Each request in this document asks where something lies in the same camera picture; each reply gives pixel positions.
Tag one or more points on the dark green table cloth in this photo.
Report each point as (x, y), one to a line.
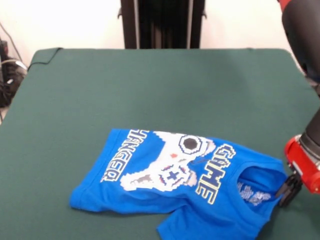
(100, 87)

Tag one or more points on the blue printed t-shirt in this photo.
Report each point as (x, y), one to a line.
(125, 187)

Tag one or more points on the small black box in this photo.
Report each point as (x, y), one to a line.
(3, 50)

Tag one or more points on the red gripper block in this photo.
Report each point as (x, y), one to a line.
(307, 170)

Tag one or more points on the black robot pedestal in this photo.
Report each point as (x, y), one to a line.
(162, 25)

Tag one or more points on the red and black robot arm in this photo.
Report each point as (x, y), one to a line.
(300, 30)

